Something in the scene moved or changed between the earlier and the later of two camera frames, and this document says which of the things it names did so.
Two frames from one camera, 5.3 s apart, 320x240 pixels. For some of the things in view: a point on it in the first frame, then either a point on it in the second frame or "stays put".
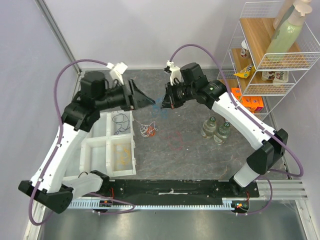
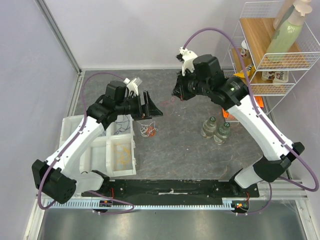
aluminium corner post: x=48 y=16 stays put
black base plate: x=238 y=198 stays put
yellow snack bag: x=248 y=70 stays put
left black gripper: x=136 y=99 -> x=149 y=109
